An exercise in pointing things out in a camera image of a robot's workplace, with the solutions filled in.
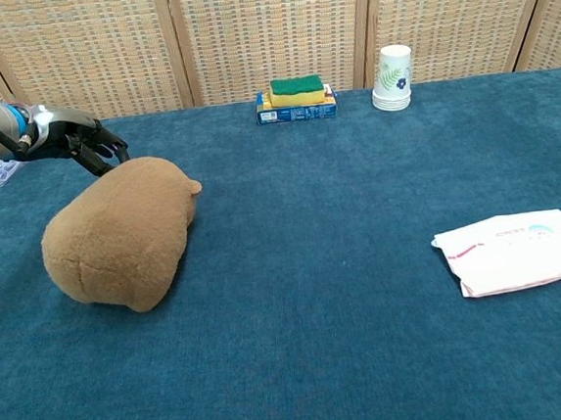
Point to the white pink tissue pack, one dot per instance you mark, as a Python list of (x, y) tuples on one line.
[(520, 253)]

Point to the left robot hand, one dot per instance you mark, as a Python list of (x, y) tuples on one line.
[(70, 135)]

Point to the green and yellow sponge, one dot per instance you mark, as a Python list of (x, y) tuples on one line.
[(296, 90)]

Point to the blue cardboard box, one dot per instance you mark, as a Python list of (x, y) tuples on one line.
[(296, 113)]

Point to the stack of floral paper cups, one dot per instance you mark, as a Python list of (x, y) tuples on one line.
[(393, 82)]

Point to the woven folding screen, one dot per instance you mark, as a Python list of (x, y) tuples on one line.
[(265, 29)]

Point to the blue table cloth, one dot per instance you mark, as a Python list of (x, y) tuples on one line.
[(288, 293)]

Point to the brown plush toy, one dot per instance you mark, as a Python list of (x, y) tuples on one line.
[(121, 238)]

